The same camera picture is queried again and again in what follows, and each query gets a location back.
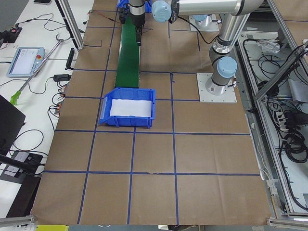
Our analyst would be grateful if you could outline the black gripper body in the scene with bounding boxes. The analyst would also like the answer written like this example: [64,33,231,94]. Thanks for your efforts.
[131,13,145,27]

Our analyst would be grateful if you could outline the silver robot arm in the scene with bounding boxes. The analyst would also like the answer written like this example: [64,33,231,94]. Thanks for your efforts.
[152,0,263,96]
[129,0,145,46]

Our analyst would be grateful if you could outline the blue plastic bin right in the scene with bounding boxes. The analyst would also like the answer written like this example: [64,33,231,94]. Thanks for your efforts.
[116,0,152,13]

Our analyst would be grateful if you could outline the blue plastic bin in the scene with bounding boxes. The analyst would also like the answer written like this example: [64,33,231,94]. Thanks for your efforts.
[116,0,152,13]
[99,88,156,128]

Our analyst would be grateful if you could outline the green conveyor belt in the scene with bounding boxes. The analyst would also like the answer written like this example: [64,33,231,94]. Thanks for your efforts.
[115,17,140,88]

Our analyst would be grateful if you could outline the blue plastic bin left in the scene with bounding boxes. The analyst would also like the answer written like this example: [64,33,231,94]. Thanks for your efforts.
[99,88,156,128]

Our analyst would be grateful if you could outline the white foam pad left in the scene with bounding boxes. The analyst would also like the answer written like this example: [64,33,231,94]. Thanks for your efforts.
[110,99,152,117]

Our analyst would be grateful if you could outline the black power adapter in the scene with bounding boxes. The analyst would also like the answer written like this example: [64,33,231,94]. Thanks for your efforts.
[53,74,71,82]

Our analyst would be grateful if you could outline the teach pendant tablet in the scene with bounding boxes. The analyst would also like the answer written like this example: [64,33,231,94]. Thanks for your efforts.
[7,47,45,77]

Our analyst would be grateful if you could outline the reacher grabber tool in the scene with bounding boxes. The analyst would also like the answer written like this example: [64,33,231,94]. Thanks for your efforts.
[10,35,65,105]

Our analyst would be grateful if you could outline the red black motor wires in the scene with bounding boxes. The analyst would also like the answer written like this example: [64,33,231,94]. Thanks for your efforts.
[88,9,120,24]

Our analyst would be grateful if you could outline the aluminium frame post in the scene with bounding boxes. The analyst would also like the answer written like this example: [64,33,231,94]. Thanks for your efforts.
[55,0,84,50]

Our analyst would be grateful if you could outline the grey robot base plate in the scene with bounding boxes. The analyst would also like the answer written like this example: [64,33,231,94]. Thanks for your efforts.
[196,73,237,103]

